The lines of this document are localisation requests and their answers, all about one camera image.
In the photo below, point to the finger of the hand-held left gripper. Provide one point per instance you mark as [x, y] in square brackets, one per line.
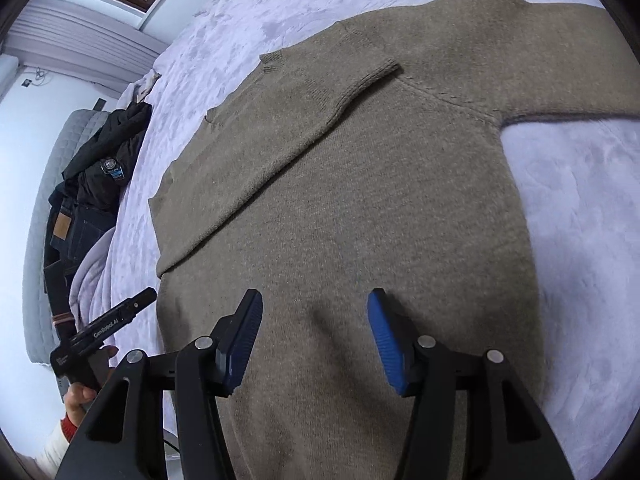
[142, 298]

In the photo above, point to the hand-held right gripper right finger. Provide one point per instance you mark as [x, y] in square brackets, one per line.
[387, 346]

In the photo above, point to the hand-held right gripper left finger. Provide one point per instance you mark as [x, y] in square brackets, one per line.
[245, 341]

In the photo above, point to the brown knit sweater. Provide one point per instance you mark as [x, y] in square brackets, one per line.
[350, 185]

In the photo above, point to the person's left forearm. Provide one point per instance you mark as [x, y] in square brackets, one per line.
[52, 447]

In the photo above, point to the pile of dark clothes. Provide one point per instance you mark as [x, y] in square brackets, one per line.
[42, 200]

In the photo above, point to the person's left hand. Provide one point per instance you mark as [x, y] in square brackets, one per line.
[77, 405]

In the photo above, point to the dark blue jeans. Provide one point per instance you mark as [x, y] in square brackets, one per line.
[82, 240]

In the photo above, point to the black jacket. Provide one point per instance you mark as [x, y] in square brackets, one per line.
[107, 160]

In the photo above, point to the white crumpled cloth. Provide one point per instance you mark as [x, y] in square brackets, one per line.
[147, 84]

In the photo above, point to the white window blind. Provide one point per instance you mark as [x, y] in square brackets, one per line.
[85, 42]

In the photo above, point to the lavender fleece blanket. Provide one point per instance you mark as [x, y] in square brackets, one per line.
[225, 35]

